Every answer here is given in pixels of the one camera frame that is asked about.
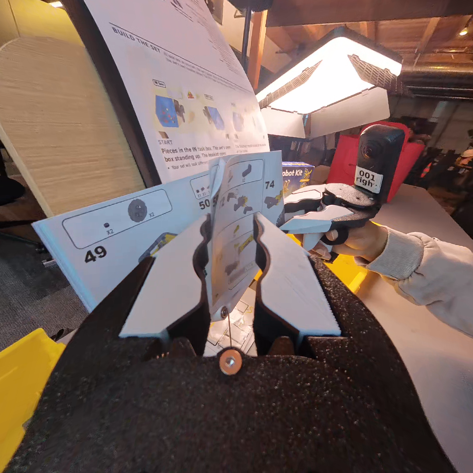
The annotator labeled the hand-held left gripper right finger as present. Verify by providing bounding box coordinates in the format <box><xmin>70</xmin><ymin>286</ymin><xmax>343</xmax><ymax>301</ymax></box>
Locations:
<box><xmin>254</xmin><ymin>215</ymin><xmax>340</xmax><ymax>339</ymax></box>

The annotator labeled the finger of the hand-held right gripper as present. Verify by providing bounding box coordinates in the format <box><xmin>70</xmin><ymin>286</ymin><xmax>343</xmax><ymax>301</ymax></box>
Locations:
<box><xmin>285</xmin><ymin>185</ymin><xmax>327</xmax><ymax>213</ymax></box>
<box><xmin>280</xmin><ymin>206</ymin><xmax>355</xmax><ymax>234</ymax></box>

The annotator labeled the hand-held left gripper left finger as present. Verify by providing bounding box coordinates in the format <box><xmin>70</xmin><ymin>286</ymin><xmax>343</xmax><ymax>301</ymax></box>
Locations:
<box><xmin>120</xmin><ymin>216</ymin><xmax>211</xmax><ymax>340</ymax></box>

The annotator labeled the instruction booklet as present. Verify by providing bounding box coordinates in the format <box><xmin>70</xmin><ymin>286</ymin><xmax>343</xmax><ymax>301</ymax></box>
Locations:
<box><xmin>34</xmin><ymin>150</ymin><xmax>285</xmax><ymax>322</ymax></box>

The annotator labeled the person's right forearm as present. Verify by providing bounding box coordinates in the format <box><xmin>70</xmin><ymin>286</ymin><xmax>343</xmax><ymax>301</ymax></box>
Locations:
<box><xmin>366</xmin><ymin>229</ymin><xmax>473</xmax><ymax>337</ymax></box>

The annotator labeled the grey desk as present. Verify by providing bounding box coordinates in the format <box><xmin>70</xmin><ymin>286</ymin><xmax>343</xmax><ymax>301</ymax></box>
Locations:
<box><xmin>355</xmin><ymin>184</ymin><xmax>473</xmax><ymax>473</ymax></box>

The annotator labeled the person's right hand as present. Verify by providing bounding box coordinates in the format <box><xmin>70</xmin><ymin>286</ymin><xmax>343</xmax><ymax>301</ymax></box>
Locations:
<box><xmin>311</xmin><ymin>220</ymin><xmax>389</xmax><ymax>263</ymax></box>

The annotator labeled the robot kit box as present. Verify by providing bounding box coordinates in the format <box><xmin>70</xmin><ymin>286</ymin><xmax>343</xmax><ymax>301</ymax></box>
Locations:
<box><xmin>281</xmin><ymin>161</ymin><xmax>315</xmax><ymax>199</ymax></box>

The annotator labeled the red felt bag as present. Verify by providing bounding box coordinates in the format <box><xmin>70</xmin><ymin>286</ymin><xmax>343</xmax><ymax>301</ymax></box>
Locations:
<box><xmin>329</xmin><ymin>122</ymin><xmax>425</xmax><ymax>204</ymax></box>

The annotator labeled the white softbox lamp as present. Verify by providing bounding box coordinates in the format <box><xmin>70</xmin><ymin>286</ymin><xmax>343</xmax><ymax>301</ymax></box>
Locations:
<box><xmin>257</xmin><ymin>28</ymin><xmax>403</xmax><ymax>139</ymax></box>

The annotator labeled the black lamp pole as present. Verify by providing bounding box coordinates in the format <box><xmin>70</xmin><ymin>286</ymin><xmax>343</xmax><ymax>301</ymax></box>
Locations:
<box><xmin>240</xmin><ymin>8</ymin><xmax>255</xmax><ymax>74</ymax></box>

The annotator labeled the large printed instruction sheet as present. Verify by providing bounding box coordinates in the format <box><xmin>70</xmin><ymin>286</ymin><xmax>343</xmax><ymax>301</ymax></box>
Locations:
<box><xmin>85</xmin><ymin>0</ymin><xmax>270</xmax><ymax>183</ymax></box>

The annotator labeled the beige rounded board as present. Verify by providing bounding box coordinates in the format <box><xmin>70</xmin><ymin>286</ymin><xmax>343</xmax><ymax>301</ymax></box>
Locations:
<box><xmin>0</xmin><ymin>37</ymin><xmax>146</xmax><ymax>216</ymax></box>

